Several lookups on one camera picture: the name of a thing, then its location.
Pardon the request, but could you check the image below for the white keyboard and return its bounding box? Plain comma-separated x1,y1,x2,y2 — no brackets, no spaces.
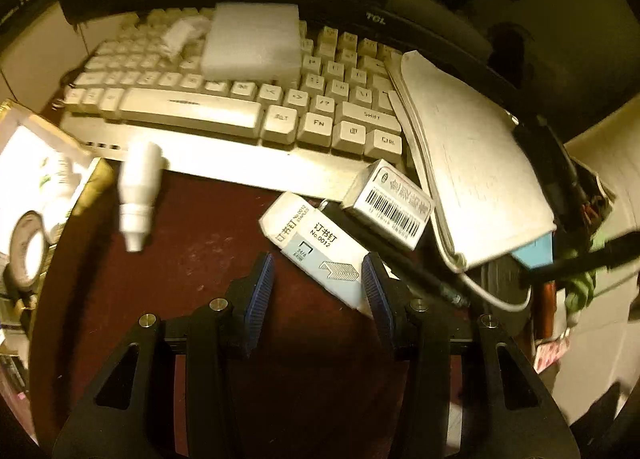
60,6,417,201

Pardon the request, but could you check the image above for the grey barcode box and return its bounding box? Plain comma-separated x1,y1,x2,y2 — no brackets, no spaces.
341,159,435,253

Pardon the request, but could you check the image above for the white blue staple box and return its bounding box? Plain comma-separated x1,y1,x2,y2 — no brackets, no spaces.
258,192,382,313

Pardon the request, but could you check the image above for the green cloth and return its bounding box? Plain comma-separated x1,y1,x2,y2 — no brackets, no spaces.
564,268,599,313

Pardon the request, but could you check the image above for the white cable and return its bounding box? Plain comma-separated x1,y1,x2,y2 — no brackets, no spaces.
452,269,534,313

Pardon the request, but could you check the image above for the crumpled white paper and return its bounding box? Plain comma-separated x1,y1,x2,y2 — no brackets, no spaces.
160,19,209,58

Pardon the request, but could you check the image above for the pink packet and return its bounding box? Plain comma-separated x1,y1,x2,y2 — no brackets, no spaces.
532,339,572,373

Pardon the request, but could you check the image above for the dark device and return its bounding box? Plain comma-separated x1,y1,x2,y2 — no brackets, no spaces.
515,114,619,241

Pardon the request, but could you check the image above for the white dropper bottle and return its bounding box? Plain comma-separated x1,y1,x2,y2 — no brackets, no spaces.
117,142,167,254

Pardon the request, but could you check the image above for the white foam block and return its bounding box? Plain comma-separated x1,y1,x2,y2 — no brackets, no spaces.
200,2,304,86

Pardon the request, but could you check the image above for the gold-edged cardboard box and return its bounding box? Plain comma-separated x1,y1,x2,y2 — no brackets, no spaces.
0,98,117,301

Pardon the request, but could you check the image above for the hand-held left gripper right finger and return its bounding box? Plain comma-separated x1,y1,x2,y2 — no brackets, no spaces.
361,251,581,459

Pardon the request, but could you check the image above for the white green-print bottle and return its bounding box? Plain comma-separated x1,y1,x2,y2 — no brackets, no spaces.
39,153,87,236

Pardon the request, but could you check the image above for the grey tape roll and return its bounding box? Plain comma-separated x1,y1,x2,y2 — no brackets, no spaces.
9,210,52,291

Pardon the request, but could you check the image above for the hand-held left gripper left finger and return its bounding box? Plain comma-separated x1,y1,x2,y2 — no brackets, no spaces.
52,253,277,459

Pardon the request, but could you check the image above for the blue book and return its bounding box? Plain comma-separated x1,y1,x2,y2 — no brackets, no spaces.
510,234,554,271

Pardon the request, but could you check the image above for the white lined notebook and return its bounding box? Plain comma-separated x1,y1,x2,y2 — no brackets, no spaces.
385,50,559,274

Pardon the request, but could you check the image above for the black printed pen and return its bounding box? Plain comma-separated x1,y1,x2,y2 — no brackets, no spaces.
345,224,472,311

